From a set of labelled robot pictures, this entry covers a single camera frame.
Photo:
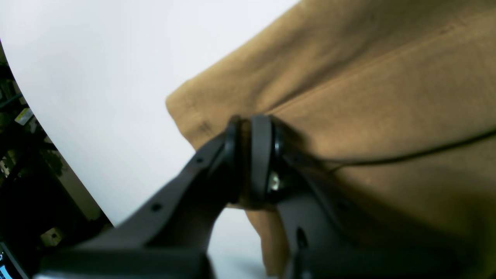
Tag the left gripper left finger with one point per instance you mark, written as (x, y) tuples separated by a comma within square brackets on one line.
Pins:
[(167, 238)]

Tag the brown T-shirt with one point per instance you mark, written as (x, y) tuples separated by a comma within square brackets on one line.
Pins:
[(396, 99)]

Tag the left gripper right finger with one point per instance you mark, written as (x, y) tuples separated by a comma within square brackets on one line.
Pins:
[(320, 223)]

